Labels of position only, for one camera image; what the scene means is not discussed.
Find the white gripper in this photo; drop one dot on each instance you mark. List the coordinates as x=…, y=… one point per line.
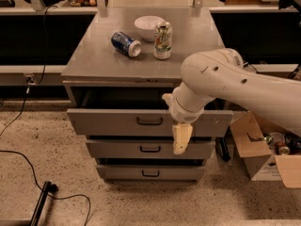
x=184, y=113

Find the green white soda can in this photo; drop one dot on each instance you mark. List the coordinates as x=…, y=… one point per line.
x=163, y=40

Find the open cardboard box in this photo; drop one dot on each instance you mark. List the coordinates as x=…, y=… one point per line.
x=254, y=138

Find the grey top drawer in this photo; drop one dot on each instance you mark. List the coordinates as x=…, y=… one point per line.
x=143, y=123

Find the red can in box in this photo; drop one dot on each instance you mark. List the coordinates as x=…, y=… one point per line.
x=282, y=148

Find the grey bottom drawer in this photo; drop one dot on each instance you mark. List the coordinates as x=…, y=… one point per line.
x=140, y=173

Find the grey middle drawer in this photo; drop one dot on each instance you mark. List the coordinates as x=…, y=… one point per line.
x=138, y=149

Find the grey drawer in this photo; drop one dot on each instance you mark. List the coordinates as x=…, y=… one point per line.
x=138, y=149
x=143, y=123
x=140, y=173

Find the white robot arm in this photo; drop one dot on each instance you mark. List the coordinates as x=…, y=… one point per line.
x=220, y=74

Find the blue soda can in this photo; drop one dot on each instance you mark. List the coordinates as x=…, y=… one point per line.
x=126, y=45

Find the grey drawer cabinet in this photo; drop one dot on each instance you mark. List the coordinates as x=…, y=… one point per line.
x=100, y=77

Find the white bowl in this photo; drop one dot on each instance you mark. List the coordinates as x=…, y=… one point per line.
x=146, y=26

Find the black metal stand leg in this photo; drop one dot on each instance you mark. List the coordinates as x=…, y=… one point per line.
x=48, y=190

